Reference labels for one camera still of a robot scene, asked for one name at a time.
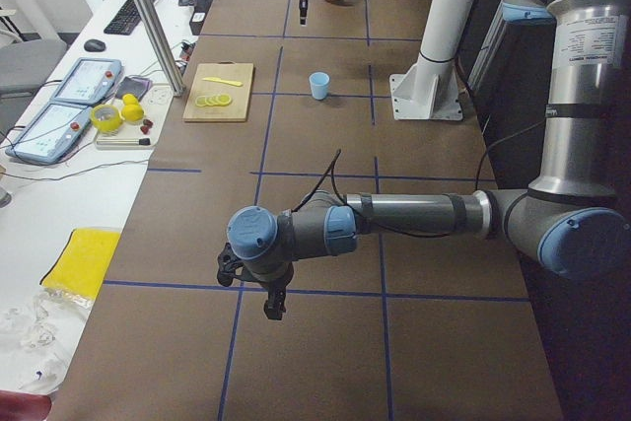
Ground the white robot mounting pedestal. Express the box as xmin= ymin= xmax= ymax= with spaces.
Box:
xmin=389 ymin=0 xmax=474 ymax=121

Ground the yellow tape roll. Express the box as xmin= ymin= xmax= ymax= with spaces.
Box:
xmin=90 ymin=105 xmax=123 ymax=133

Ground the dark wallet pouch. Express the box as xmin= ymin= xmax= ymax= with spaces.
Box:
xmin=114 ymin=76 xmax=153 ymax=100

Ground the crumpled clear plastic bag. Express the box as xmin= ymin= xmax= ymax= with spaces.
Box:
xmin=1 ymin=289 xmax=94 ymax=394

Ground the yellow lemon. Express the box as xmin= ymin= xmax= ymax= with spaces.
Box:
xmin=120 ymin=105 xmax=145 ymax=122
xmin=122 ymin=94 xmax=139 ymax=105

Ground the yellow plastic knife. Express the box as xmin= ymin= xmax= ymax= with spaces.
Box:
xmin=202 ymin=77 xmax=244 ymax=87

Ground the black keyboard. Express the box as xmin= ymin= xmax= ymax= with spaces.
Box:
xmin=104 ymin=0 xmax=141 ymax=35

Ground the teach pendant tablet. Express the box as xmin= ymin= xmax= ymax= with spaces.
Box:
xmin=5 ymin=101 xmax=92 ymax=166
xmin=52 ymin=57 xmax=122 ymax=105

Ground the aluminium frame post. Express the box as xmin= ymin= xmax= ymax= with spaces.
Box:
xmin=134 ymin=0 xmax=185 ymax=97

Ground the black computer mouse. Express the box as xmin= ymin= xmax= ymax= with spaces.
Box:
xmin=83 ymin=38 xmax=106 ymax=52

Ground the white tray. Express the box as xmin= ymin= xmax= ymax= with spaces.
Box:
xmin=93 ymin=84 xmax=175 ymax=151

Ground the light blue plastic cup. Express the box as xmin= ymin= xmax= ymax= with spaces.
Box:
xmin=309 ymin=72 xmax=330 ymax=101

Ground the yellow cloth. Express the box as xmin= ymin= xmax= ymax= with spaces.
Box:
xmin=39 ymin=228 xmax=121 ymax=301

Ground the wooden cutting board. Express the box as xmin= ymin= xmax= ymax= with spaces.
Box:
xmin=182 ymin=63 xmax=254 ymax=122

